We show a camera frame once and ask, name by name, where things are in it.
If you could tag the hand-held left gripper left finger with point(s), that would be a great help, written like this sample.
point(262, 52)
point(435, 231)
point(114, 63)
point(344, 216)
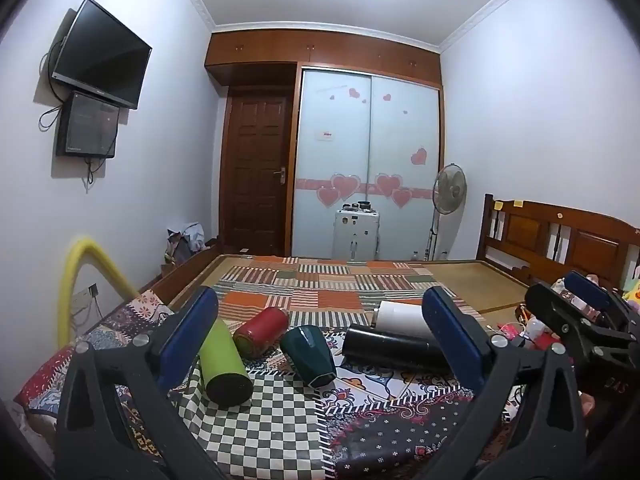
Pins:
point(191, 329)

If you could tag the brown wooden door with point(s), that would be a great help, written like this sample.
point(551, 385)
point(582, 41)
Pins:
point(255, 170)

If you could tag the white suitcase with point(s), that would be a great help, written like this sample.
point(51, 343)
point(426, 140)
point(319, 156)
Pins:
point(356, 235)

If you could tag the yellow foam tube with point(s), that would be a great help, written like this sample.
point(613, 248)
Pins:
point(67, 290)

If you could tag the black cup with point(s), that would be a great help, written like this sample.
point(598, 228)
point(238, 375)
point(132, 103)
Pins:
point(390, 350)

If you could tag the wooden overhead cabinet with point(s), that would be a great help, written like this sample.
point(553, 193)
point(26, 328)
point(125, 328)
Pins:
point(320, 50)

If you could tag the person's right hand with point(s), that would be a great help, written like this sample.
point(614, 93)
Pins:
point(588, 406)

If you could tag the red cup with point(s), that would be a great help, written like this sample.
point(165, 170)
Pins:
point(260, 332)

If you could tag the red packet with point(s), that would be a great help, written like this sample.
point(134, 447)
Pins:
point(545, 341)

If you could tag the standing fan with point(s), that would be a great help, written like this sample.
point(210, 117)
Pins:
point(450, 185)

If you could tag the dark teal faceted cup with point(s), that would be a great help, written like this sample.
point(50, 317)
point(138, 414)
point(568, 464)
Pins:
point(307, 355)

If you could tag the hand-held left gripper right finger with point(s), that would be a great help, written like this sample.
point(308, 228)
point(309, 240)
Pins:
point(449, 326)

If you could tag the wooden bed footboard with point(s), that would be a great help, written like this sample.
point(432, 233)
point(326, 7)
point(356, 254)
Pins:
point(182, 277)

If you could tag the wall socket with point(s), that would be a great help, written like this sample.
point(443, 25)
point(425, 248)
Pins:
point(84, 297)

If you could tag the green cup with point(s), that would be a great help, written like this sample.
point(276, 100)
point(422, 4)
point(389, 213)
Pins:
point(222, 365)

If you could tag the black wall-mounted box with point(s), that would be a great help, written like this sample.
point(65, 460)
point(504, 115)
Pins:
point(87, 125)

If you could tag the patchwork blanket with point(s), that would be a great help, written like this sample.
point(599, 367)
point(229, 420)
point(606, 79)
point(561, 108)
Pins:
point(280, 425)

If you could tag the pile of clothes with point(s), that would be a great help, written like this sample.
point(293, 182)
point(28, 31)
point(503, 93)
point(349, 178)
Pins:
point(182, 240)

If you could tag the wooden bed headboard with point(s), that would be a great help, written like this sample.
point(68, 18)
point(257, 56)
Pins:
point(575, 240)

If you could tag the sliding door wardrobe with hearts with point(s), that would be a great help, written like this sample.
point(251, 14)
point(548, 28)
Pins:
point(367, 160)

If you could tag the wall-mounted black television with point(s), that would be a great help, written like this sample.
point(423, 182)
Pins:
point(100, 55)

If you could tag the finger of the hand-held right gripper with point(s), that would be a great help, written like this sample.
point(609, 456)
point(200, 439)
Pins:
point(586, 286)
point(552, 310)

